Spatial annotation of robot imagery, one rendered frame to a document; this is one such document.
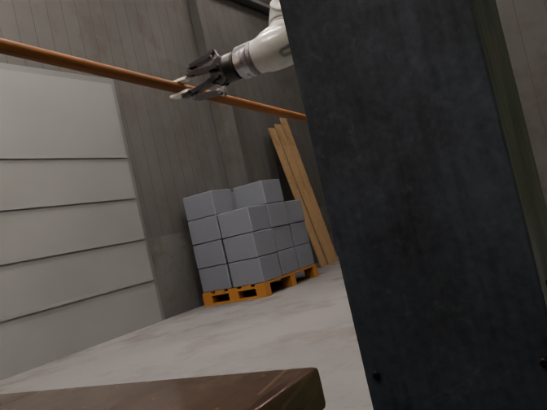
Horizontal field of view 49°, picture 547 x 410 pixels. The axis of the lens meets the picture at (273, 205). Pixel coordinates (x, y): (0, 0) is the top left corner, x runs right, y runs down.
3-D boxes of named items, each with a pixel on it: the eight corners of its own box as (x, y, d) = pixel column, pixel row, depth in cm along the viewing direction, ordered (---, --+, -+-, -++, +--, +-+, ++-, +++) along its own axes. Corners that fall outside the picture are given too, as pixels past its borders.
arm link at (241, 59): (251, 70, 153) (232, 77, 155) (269, 76, 160) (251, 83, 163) (244, 36, 153) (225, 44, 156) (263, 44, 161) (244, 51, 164)
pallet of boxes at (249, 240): (262, 285, 802) (241, 192, 807) (318, 275, 759) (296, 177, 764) (204, 307, 690) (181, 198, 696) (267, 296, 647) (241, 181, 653)
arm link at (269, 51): (261, 83, 155) (275, 61, 165) (314, 63, 148) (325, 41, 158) (241, 46, 151) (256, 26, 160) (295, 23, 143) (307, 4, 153)
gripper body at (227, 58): (229, 45, 157) (200, 58, 161) (234, 76, 156) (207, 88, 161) (243, 51, 163) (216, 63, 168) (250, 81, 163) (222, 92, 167)
